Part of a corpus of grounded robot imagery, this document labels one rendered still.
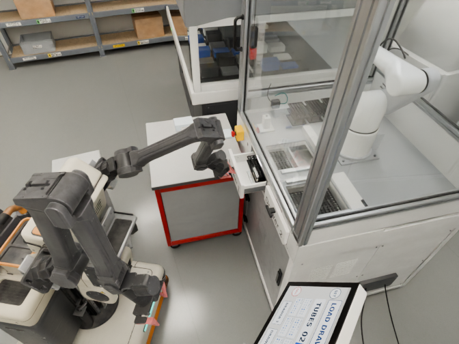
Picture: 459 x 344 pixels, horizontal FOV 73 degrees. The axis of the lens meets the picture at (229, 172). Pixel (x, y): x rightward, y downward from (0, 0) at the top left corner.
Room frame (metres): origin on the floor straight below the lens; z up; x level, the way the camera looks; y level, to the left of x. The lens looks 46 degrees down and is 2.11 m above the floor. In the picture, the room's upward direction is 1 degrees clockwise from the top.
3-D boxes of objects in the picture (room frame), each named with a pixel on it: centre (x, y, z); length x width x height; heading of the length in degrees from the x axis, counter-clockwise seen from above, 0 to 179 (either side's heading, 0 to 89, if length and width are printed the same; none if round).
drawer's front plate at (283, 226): (0.92, -0.23, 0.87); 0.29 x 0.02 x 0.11; 15
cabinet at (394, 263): (1.30, -0.63, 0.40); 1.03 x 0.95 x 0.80; 15
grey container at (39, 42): (4.25, 2.69, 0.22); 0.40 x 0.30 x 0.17; 112
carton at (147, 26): (4.84, 1.28, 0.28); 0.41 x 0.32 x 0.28; 112
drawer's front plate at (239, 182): (1.19, -0.03, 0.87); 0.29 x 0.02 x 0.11; 15
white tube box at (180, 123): (1.74, 0.33, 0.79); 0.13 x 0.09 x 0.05; 106
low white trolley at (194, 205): (1.55, 0.24, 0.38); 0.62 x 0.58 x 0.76; 15
